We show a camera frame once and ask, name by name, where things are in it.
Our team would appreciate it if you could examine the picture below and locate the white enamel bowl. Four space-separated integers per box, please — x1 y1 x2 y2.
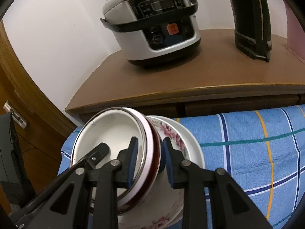
70 107 146 202

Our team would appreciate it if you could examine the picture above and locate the blue plaid tablecloth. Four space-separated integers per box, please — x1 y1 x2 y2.
57 104 305 229

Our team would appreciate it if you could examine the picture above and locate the pink electric kettle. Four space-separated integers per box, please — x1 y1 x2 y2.
284 1 305 64

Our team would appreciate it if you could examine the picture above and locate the stainless steel bowl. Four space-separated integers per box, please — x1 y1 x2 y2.
89 143 165 216

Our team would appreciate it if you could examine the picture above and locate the plain white round plate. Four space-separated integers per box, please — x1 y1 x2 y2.
166 120 206 227

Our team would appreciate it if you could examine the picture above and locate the white black rice cooker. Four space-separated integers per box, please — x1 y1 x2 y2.
100 0 201 69

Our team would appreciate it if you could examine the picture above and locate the wooden door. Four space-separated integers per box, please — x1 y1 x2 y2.
1 25 76 194

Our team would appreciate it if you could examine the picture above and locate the black thermos flask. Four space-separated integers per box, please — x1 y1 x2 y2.
230 0 272 62

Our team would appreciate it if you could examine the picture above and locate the brown wooden sideboard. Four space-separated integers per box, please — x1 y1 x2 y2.
66 29 304 121

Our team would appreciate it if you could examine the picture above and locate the metal door handle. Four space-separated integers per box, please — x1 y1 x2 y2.
3 101 28 129

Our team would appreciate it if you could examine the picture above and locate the pink plastic bowl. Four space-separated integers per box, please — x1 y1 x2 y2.
118 108 161 212

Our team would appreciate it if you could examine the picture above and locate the large floral rim plate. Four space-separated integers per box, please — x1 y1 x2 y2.
118 116 190 228

